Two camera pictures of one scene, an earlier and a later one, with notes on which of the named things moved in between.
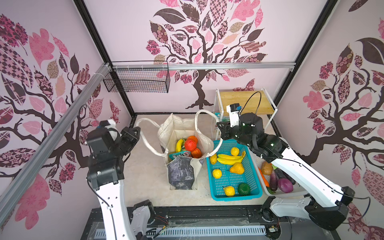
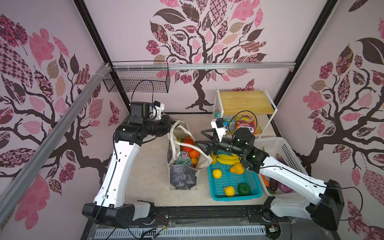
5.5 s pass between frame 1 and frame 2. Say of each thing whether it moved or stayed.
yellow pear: stayed
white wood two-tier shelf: stayed
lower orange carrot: stayed
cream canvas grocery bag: moved
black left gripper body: moved
